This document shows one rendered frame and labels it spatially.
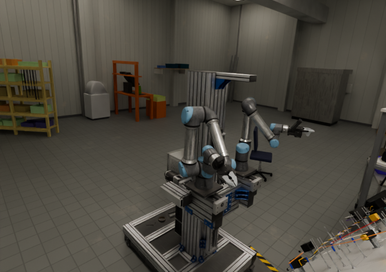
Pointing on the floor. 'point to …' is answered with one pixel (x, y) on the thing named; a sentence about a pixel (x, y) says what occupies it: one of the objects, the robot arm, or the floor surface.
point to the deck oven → (319, 95)
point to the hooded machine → (96, 101)
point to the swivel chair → (259, 156)
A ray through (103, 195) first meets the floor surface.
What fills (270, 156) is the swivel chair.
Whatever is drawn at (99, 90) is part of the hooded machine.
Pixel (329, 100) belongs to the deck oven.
